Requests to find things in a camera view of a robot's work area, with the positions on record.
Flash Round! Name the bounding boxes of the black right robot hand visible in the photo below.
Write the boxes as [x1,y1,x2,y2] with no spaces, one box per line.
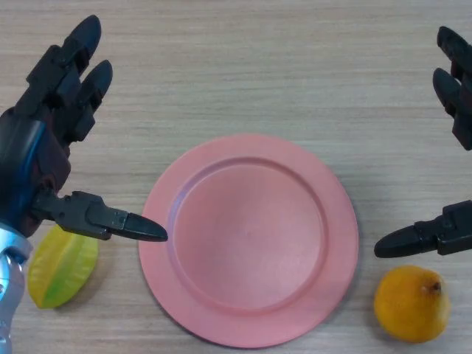
[374,25,472,260]

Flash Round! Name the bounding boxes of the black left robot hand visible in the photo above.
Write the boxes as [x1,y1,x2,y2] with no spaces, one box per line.
[0,15,169,243]

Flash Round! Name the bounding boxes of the yellow green starfruit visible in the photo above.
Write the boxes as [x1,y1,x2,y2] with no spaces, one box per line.
[27,224,100,310]

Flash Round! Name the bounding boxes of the pink round plate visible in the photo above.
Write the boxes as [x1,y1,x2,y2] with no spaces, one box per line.
[138,133,359,350]

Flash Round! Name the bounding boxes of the orange yellow pear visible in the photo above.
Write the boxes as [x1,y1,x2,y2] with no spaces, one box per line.
[373,265,451,334]

